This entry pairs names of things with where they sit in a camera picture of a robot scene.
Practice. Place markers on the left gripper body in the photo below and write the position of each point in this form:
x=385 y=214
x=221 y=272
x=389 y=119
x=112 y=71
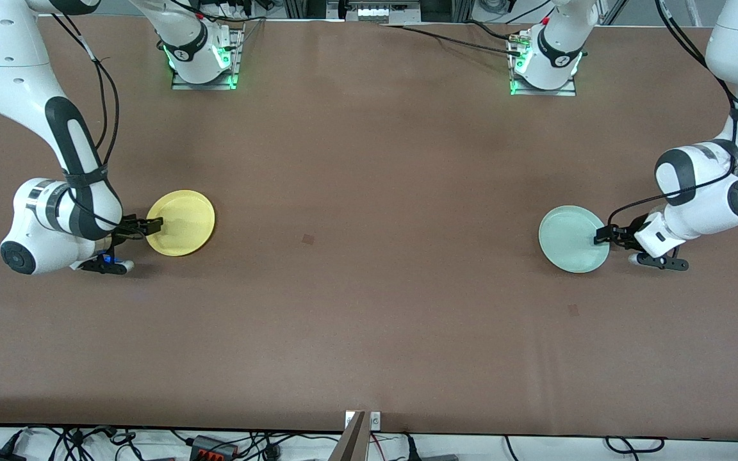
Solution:
x=624 y=235

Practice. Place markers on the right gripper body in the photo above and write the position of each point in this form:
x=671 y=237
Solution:
x=128 y=226

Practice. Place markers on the yellow round plate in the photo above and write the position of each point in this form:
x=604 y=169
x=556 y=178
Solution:
x=183 y=224

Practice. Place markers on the pale green round plate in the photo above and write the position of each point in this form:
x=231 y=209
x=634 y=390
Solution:
x=571 y=240

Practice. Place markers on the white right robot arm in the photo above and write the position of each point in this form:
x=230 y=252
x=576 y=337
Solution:
x=16 y=77

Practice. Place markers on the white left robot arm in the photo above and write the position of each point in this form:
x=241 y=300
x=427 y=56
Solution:
x=708 y=205

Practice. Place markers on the black red power strip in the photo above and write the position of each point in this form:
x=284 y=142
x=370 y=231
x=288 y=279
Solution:
x=214 y=448

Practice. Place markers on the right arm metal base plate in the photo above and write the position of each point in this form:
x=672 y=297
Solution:
x=204 y=83

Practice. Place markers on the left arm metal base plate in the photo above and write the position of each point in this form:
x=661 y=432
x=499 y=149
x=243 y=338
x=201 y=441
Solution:
x=543 y=91

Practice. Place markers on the white mounting bracket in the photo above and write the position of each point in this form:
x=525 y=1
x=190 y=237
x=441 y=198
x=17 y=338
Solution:
x=375 y=420

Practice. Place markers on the grey slanted post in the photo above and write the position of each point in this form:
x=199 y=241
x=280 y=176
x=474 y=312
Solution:
x=351 y=442

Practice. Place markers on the aluminium frame with equipment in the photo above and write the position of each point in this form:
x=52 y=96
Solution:
x=375 y=9

